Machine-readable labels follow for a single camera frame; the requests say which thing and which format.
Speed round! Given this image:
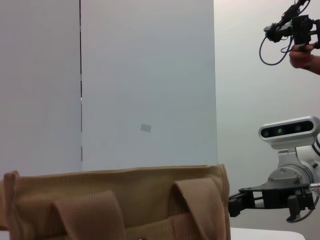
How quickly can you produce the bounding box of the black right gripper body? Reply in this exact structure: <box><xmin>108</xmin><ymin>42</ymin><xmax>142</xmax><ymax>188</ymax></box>
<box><xmin>238</xmin><ymin>183</ymin><xmax>317</xmax><ymax>211</ymax></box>

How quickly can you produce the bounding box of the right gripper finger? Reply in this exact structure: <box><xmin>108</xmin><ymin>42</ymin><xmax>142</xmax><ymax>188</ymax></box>
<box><xmin>228</xmin><ymin>192</ymin><xmax>255</xmax><ymax>218</ymax></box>
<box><xmin>286</xmin><ymin>195</ymin><xmax>302</xmax><ymax>223</ymax></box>

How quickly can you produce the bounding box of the khaki canvas food bag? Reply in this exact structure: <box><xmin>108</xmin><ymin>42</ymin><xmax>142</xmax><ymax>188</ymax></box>
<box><xmin>0</xmin><ymin>163</ymin><xmax>232</xmax><ymax>240</ymax></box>

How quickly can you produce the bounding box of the black handheld controller device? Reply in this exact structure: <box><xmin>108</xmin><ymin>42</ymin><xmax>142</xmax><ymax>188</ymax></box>
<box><xmin>263</xmin><ymin>0</ymin><xmax>320</xmax><ymax>53</ymax></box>

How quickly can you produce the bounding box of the person's bare hand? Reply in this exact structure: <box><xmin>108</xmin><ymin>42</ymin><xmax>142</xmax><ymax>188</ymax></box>
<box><xmin>288</xmin><ymin>42</ymin><xmax>320</xmax><ymax>76</ymax></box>

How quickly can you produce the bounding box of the white partition board with label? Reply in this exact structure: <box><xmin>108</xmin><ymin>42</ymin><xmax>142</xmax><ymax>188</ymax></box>
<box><xmin>80</xmin><ymin>0</ymin><xmax>219</xmax><ymax>173</ymax></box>

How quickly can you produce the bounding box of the plain white partition board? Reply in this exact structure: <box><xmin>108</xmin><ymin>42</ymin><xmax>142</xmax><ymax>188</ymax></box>
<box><xmin>0</xmin><ymin>0</ymin><xmax>83</xmax><ymax>176</ymax></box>

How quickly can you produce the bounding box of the right gripper cable with plug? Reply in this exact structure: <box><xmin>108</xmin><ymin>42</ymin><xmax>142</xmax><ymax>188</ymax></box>
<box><xmin>299</xmin><ymin>183</ymin><xmax>320</xmax><ymax>221</ymax></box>

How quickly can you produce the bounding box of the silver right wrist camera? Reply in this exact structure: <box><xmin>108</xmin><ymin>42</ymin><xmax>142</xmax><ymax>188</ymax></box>
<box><xmin>258</xmin><ymin>115</ymin><xmax>320</xmax><ymax>171</ymax></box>

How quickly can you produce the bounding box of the dark controller cable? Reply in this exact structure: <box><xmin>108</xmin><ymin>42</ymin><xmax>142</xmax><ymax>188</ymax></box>
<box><xmin>258</xmin><ymin>34</ymin><xmax>295</xmax><ymax>66</ymax></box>

